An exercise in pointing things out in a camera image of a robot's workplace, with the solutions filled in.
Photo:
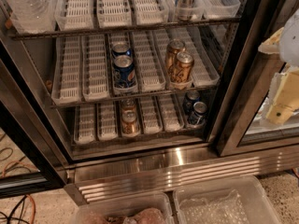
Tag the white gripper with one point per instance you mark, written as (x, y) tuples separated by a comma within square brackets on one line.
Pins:
[(290, 46)]

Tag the silver 7up can top shelf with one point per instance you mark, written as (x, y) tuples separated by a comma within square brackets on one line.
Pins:
[(183, 9)]

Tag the closed glass fridge door right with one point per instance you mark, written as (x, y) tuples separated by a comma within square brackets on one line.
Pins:
[(250, 84)]

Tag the blue can front bottom shelf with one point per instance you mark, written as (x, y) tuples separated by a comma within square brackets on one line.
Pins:
[(198, 113)]

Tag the blue can shelf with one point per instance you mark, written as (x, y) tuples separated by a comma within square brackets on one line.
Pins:
[(190, 98), (198, 113)]

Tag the blue can rear bottom shelf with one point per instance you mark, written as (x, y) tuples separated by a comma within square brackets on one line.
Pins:
[(190, 98)]

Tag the gold can front middle shelf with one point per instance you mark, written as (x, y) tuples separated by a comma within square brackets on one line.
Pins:
[(182, 67)]

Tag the gold can shelf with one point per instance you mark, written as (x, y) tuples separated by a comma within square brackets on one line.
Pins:
[(182, 67), (129, 122), (128, 104), (173, 48)]

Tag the gold can rear middle shelf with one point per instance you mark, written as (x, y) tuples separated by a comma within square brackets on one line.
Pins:
[(173, 48)]

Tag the gold can front bottom shelf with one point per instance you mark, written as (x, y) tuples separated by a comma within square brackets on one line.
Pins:
[(129, 122)]

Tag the gold can rear bottom shelf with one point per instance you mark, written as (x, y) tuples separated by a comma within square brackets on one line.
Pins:
[(128, 104)]

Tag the blue Pepsi can front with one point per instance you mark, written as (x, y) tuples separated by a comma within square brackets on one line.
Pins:
[(124, 72)]

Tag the blue pepsi can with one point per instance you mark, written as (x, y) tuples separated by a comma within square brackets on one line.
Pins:
[(124, 72), (120, 49)]

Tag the blue Pepsi can rear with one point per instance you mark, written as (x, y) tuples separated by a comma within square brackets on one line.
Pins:
[(120, 49)]

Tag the steel fridge bottom grille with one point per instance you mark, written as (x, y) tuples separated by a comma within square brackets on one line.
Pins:
[(167, 170)]

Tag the open fridge door left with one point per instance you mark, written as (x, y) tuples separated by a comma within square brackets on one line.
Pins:
[(21, 123)]

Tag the clear plastic bin right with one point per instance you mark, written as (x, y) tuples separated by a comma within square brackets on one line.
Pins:
[(237, 200)]

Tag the clear plastic bin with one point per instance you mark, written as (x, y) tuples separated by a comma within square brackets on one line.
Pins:
[(127, 206), (237, 200)]

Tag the clear plastic bin left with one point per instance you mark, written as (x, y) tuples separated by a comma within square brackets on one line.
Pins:
[(127, 206)]

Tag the top wire shelf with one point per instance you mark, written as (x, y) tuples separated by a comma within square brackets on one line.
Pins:
[(13, 34)]

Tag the wire shelf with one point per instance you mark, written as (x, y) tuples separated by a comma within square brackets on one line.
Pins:
[(78, 96), (193, 132), (13, 34)]

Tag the bottom wire shelf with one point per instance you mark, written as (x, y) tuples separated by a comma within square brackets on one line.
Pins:
[(193, 132)]

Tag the middle wire shelf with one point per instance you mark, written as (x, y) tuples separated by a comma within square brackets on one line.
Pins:
[(78, 96)]

